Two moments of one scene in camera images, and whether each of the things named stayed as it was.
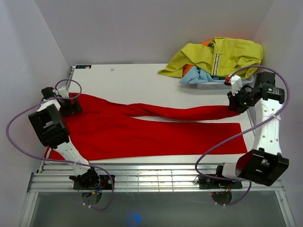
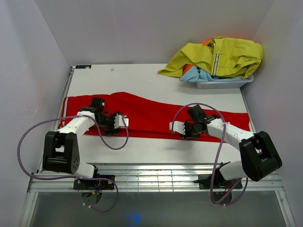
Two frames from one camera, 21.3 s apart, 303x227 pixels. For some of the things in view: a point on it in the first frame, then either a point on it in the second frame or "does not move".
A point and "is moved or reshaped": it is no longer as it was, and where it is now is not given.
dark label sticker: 83,66 does not move
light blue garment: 194,75 does not move
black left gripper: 72,108 → 108,131
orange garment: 187,66 does not move
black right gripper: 233,103 → 187,135
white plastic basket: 222,85 does not move
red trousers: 103,130 is moved or reshaped
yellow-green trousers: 224,56 does not move
